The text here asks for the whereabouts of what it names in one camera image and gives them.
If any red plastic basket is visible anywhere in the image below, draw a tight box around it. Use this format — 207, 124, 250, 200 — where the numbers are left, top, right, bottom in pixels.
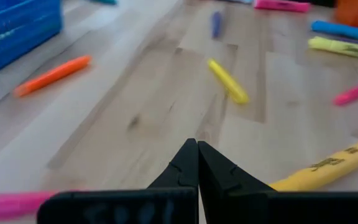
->
335, 0, 358, 31

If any yellow highlighter with print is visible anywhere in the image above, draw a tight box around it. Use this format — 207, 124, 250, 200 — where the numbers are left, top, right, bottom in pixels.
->
307, 35, 358, 62

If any blue plastic basket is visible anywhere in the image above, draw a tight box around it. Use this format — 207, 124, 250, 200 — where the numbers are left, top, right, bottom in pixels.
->
0, 0, 63, 73

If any pink highlighter with print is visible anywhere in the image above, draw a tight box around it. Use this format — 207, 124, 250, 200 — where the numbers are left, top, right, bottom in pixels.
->
253, 0, 311, 14

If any orange-yellow printed marker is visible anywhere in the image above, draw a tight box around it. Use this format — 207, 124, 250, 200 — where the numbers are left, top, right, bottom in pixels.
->
268, 139, 358, 192

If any small teal marker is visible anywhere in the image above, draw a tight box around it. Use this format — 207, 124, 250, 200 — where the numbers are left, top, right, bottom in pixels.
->
89, 0, 118, 6

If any short yellow marker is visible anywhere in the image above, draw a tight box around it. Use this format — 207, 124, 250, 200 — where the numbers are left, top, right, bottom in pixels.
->
207, 58, 250, 105

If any blue marker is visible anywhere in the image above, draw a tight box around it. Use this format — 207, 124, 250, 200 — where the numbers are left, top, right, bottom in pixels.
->
310, 20, 358, 45

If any short pink marker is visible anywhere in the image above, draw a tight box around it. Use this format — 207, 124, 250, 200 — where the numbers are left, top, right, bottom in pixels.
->
0, 190, 60, 222

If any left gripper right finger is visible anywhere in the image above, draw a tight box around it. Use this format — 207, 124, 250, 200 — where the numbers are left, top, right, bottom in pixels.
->
198, 141, 358, 224

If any orange-red marker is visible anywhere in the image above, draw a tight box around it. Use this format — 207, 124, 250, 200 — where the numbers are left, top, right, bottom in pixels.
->
13, 55, 93, 98

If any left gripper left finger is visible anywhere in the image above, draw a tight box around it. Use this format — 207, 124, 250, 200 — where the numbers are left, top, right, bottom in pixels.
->
37, 139, 198, 224

